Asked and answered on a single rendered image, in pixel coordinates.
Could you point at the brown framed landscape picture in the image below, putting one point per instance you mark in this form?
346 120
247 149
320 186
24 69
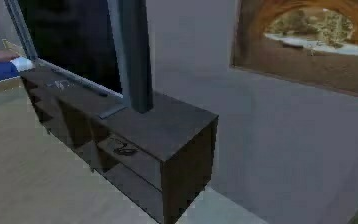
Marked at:
307 50

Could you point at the dark brown television stand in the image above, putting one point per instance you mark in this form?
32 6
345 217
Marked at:
173 130

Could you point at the blue and white bed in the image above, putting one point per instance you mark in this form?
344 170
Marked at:
2 68

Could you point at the black television set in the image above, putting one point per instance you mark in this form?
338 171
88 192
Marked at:
80 40

